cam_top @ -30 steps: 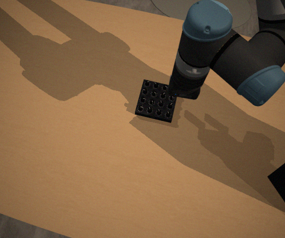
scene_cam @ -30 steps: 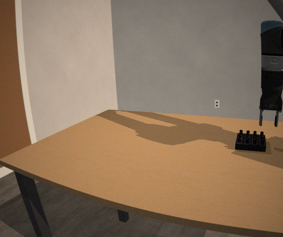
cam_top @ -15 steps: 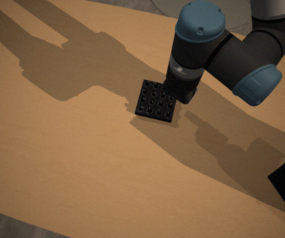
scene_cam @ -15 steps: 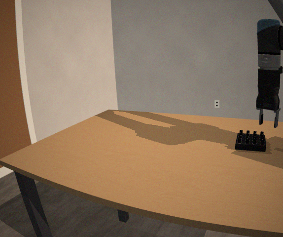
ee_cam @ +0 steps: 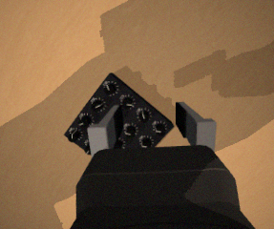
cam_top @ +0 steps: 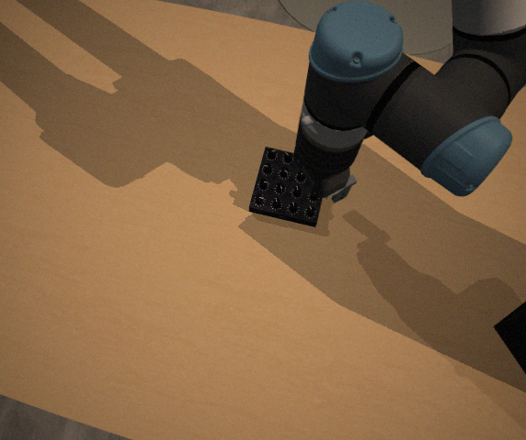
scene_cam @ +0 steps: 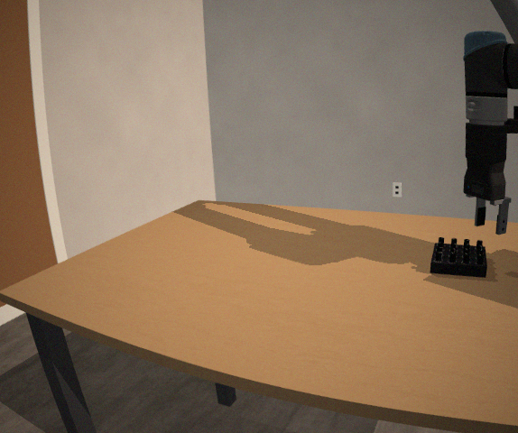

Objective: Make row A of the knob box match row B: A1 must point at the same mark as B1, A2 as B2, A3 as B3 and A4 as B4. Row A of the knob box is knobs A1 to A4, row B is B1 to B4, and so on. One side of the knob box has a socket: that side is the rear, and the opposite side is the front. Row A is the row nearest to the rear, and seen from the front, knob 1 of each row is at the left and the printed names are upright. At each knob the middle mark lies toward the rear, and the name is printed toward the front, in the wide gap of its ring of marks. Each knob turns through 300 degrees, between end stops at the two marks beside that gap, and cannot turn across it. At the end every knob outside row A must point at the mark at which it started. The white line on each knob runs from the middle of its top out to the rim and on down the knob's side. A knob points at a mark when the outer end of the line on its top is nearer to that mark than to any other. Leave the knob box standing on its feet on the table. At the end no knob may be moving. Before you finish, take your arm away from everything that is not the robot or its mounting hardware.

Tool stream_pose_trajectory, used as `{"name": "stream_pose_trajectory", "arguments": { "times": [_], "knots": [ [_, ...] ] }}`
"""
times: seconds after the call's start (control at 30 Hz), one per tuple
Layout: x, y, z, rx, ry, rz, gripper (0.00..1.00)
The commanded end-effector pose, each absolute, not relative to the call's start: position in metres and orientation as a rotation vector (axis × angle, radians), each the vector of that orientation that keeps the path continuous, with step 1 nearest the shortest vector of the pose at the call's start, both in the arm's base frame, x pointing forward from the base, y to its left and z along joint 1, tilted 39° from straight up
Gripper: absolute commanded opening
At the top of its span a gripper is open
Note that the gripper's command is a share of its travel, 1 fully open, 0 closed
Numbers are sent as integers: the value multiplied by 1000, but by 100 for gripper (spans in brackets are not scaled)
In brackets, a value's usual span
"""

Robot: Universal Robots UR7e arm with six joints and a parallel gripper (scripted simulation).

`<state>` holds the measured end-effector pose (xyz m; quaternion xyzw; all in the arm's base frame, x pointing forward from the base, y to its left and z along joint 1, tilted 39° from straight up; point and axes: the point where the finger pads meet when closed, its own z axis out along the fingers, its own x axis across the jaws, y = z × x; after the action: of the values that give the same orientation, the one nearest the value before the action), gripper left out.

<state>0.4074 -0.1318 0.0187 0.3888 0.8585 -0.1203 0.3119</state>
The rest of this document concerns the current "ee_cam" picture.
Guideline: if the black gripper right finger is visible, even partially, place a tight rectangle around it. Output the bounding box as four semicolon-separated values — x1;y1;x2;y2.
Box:
176;102;217;152

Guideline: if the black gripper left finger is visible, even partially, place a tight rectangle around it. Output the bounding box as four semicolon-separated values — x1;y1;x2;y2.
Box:
87;105;124;157

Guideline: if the black knob box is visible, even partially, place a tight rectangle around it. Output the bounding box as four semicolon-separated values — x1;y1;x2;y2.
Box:
64;73;175;155

